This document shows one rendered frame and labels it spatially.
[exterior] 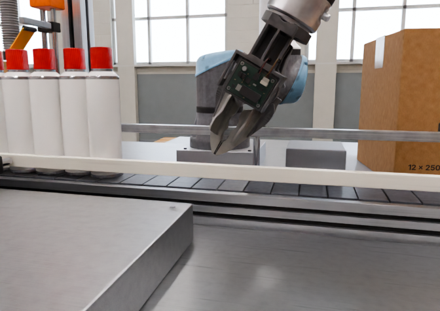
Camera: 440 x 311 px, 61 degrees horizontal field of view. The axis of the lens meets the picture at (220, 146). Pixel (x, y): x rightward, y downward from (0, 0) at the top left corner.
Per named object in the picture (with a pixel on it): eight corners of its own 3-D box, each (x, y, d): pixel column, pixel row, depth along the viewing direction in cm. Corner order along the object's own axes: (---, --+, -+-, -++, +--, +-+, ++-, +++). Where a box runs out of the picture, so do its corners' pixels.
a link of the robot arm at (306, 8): (283, -14, 53) (334, 14, 52) (266, 16, 54) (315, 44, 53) (278, -30, 46) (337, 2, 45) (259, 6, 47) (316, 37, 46)
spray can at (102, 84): (84, 178, 60) (76, 46, 57) (100, 171, 65) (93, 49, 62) (114, 179, 59) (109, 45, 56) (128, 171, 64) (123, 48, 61)
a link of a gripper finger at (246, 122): (206, 159, 52) (239, 102, 50) (217, 152, 58) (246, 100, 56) (224, 171, 52) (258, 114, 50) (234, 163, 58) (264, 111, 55)
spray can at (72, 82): (57, 174, 62) (48, 48, 59) (81, 167, 67) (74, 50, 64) (81, 177, 60) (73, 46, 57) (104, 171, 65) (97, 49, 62)
